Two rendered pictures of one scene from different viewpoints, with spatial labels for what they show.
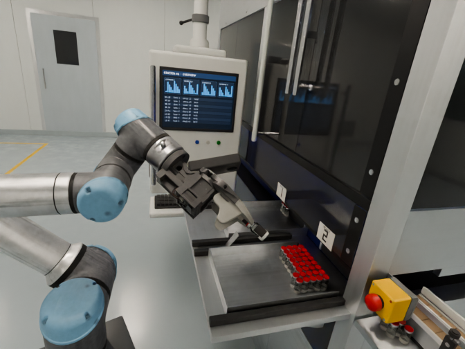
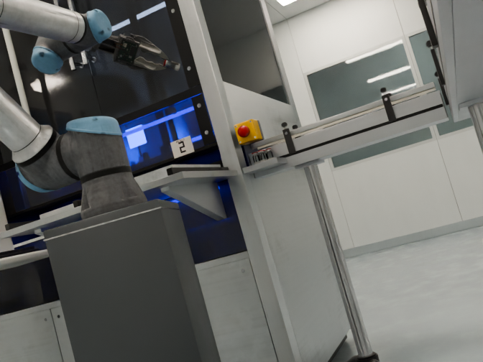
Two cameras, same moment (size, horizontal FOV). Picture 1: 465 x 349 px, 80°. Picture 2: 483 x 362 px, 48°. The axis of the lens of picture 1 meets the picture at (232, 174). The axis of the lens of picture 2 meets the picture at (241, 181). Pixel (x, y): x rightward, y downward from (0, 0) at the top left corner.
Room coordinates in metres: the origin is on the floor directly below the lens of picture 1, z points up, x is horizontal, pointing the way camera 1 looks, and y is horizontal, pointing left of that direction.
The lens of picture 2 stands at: (-0.56, 1.08, 0.69)
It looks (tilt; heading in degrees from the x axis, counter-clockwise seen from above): 5 degrees up; 309
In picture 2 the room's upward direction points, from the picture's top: 16 degrees counter-clockwise
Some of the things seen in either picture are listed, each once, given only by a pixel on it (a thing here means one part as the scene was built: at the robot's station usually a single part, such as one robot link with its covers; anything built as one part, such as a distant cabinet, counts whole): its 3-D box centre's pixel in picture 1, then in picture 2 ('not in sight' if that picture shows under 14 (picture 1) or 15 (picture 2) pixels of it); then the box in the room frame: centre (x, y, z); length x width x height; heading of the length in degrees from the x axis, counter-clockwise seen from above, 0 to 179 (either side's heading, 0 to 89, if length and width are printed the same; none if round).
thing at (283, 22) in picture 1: (282, 72); (40, 73); (1.29, -0.17, 1.50); 0.47 x 0.01 x 0.59; 17
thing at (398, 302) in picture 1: (389, 299); (249, 132); (0.55, -0.42, 0.99); 0.08 x 0.07 x 0.07; 107
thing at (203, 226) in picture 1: (255, 247); (129, 202); (0.90, -0.12, 0.87); 0.70 x 0.48 x 0.02; 17
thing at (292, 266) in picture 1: (293, 267); not in sight; (0.75, -0.23, 0.90); 0.18 x 0.02 x 0.05; 17
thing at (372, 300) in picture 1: (375, 302); (244, 131); (0.54, -0.38, 0.99); 0.04 x 0.04 x 0.04; 17
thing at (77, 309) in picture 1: (75, 318); (95, 146); (0.44, 0.31, 0.96); 0.13 x 0.12 x 0.14; 15
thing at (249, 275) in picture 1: (268, 272); (165, 181); (0.73, -0.15, 0.90); 0.34 x 0.26 x 0.04; 107
